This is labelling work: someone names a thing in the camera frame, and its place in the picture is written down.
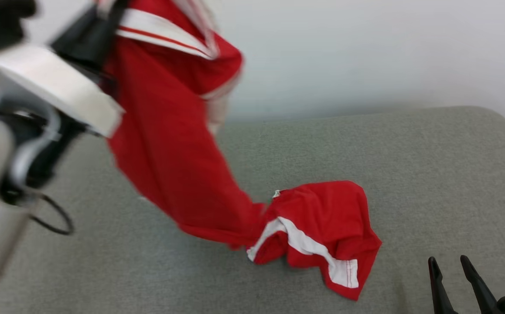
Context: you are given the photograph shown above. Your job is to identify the red shirt with white sleeves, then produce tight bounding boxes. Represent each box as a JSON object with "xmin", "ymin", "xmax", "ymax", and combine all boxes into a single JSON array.
[{"xmin": 100, "ymin": 0, "xmax": 268, "ymax": 251}]

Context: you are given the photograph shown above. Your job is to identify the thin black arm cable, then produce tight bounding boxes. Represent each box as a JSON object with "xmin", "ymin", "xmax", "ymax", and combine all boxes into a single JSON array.
[{"xmin": 29, "ymin": 194, "xmax": 75, "ymax": 236}]

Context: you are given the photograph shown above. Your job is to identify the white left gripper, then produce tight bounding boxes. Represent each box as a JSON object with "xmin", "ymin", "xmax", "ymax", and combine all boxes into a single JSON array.
[{"xmin": 0, "ymin": 0, "xmax": 127, "ymax": 138}]

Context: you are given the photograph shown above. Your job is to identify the red shorts with white trim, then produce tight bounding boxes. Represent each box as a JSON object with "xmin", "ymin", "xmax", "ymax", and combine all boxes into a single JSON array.
[{"xmin": 247, "ymin": 180, "xmax": 382, "ymax": 301}]

